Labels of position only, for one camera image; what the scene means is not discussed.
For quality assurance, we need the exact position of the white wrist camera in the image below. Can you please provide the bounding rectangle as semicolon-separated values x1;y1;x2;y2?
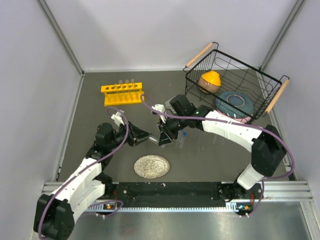
111;110;125;127
151;104;166;117

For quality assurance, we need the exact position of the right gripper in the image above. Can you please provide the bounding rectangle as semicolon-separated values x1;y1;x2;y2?
157;113;188;147

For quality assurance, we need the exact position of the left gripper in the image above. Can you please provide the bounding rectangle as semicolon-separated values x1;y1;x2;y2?
108;120;153;150

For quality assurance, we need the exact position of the yellow test tube rack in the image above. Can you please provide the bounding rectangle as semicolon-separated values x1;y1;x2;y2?
100;82;144;107

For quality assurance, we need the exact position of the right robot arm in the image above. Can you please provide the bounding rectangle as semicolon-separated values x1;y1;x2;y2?
152;94;287;198

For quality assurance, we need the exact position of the speckled white plate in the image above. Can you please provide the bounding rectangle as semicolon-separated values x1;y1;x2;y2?
133;155;170;179

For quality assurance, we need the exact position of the clear plastic tube rack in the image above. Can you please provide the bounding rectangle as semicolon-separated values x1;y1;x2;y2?
165;100;175;113

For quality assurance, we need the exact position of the black wire basket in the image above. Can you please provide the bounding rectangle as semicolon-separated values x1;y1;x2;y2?
183;41;290;124

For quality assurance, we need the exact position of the yellow brown bowl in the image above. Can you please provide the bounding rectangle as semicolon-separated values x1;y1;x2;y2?
198;70;222;94

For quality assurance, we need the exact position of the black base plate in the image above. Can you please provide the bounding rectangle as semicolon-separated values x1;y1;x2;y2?
112;182;235;208

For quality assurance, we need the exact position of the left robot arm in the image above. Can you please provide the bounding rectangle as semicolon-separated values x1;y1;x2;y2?
33;122;152;240

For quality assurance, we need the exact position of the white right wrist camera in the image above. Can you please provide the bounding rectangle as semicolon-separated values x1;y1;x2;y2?
151;104;166;117

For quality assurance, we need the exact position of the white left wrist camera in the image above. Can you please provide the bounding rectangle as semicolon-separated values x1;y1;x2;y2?
111;110;125;127

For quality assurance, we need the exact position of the pink plate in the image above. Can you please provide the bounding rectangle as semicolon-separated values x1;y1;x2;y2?
216;109;254;125

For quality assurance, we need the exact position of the blue plate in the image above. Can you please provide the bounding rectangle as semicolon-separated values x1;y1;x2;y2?
215;91;254;119

